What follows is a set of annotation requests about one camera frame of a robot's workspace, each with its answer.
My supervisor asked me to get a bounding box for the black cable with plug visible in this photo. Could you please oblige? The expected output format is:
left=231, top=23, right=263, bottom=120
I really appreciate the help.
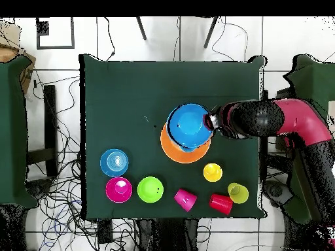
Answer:
left=103, top=16, right=116, bottom=61

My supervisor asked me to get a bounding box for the black square floor frame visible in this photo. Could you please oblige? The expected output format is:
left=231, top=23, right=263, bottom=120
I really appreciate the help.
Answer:
left=35, top=17, right=75, bottom=50

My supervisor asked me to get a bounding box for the pink cup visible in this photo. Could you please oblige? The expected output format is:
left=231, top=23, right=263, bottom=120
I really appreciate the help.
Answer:
left=173, top=188, right=198, bottom=213

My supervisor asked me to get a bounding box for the cardboard box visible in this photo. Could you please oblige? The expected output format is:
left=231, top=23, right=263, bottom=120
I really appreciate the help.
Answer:
left=0, top=22, right=37, bottom=95

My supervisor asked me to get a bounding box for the large orange bowl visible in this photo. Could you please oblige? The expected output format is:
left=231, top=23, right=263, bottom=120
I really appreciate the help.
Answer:
left=160, top=122, right=212, bottom=165

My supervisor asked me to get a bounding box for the red cup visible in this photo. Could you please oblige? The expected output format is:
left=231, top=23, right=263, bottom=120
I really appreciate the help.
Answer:
left=208, top=193, right=234, bottom=216

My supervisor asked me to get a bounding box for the dark green table cloth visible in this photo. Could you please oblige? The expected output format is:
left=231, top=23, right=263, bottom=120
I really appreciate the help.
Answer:
left=79, top=54, right=268, bottom=220

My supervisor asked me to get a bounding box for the grey chair base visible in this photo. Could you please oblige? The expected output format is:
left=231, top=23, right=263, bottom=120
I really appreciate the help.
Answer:
left=24, top=178, right=54, bottom=201
left=262, top=180, right=293, bottom=209

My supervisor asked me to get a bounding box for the camera tripod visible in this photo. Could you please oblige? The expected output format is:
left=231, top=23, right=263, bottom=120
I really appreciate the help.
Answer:
left=135, top=16, right=219, bottom=50

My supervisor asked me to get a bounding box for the pale yellow cup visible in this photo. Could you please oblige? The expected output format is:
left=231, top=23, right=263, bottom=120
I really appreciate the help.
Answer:
left=226, top=182, right=250, bottom=205

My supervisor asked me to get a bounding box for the large blue bowl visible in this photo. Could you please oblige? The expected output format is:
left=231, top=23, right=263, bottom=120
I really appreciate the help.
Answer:
left=166, top=103, right=214, bottom=149

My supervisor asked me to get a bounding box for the small yellow orange cup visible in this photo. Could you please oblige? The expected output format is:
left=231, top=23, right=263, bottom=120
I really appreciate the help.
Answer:
left=203, top=163, right=224, bottom=183

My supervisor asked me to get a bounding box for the green cloth side table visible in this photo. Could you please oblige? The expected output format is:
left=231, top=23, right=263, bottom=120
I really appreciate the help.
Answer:
left=0, top=56, right=37, bottom=210
left=282, top=54, right=335, bottom=226

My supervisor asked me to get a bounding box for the green bowl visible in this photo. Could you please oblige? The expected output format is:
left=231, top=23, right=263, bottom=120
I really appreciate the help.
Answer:
left=137, top=176, right=165, bottom=204

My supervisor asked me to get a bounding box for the light blue shallow bowl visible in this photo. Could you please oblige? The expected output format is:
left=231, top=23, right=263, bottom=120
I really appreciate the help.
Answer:
left=99, top=148, right=130, bottom=178

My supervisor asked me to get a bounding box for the black computer case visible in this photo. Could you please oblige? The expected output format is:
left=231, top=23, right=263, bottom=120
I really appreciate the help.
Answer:
left=274, top=87, right=295, bottom=152

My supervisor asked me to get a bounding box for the black metal frame bar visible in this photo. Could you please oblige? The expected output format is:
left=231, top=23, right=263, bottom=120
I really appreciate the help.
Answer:
left=27, top=84, right=59, bottom=178

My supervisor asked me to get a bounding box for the pink bowl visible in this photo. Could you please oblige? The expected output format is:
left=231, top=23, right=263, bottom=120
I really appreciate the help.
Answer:
left=105, top=176, right=133, bottom=204

